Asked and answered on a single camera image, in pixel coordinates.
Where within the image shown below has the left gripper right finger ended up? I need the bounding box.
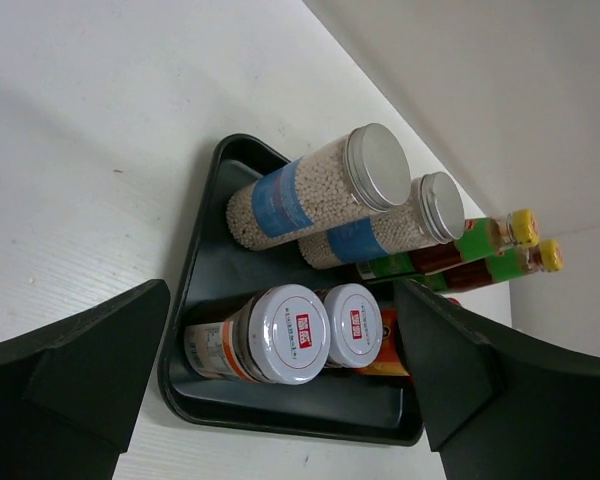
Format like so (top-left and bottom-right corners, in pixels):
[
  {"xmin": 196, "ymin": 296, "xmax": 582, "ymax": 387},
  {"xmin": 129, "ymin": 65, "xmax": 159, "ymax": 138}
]
[{"xmin": 394, "ymin": 280, "xmax": 600, "ymax": 479}]

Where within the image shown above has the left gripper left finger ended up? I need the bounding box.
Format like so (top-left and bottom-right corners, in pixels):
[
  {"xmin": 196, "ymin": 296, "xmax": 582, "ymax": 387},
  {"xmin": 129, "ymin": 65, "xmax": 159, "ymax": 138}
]
[{"xmin": 0, "ymin": 279, "xmax": 170, "ymax": 479}]

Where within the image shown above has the red lid jar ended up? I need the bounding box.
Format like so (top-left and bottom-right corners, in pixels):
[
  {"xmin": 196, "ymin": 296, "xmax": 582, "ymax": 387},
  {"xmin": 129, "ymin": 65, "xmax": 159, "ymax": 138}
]
[{"xmin": 352, "ymin": 297, "xmax": 461, "ymax": 377}]

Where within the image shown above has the green sauce bottle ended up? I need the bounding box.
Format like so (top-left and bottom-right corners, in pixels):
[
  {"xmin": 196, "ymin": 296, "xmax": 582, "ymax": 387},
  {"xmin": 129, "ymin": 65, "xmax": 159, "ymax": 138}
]
[
  {"xmin": 419, "ymin": 239, "xmax": 564, "ymax": 293},
  {"xmin": 353, "ymin": 209, "xmax": 540, "ymax": 281}
]

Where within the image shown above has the white lid spice jar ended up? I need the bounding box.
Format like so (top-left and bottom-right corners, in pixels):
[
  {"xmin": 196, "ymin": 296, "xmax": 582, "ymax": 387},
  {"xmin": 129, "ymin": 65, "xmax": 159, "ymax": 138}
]
[
  {"xmin": 315, "ymin": 283, "xmax": 383, "ymax": 369},
  {"xmin": 183, "ymin": 284, "xmax": 331, "ymax": 385}
]

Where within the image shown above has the blue label jar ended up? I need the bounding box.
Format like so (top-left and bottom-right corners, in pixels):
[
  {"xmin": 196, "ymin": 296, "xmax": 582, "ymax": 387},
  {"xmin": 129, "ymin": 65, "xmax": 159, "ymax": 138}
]
[{"xmin": 298, "ymin": 172, "xmax": 465, "ymax": 270}]

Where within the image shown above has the silver lid jar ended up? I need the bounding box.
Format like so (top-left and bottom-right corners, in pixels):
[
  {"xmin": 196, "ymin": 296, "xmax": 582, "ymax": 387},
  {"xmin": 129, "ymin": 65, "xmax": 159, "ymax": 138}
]
[{"xmin": 225, "ymin": 123, "xmax": 411, "ymax": 251}]

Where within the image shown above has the black plastic tray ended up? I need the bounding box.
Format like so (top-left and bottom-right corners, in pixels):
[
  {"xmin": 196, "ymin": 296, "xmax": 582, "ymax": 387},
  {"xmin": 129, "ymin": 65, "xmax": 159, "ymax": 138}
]
[{"xmin": 157, "ymin": 133, "xmax": 424, "ymax": 446}]

